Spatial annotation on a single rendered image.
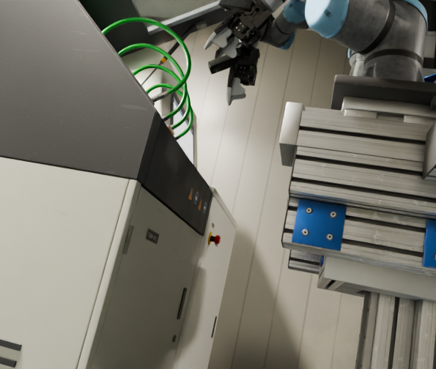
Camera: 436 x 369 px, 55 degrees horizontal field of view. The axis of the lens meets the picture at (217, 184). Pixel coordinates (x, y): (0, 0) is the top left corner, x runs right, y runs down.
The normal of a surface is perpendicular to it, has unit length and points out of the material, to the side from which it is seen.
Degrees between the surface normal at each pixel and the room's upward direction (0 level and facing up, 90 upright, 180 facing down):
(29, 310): 90
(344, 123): 90
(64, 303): 90
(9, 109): 90
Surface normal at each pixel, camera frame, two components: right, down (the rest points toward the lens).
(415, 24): 0.39, -0.15
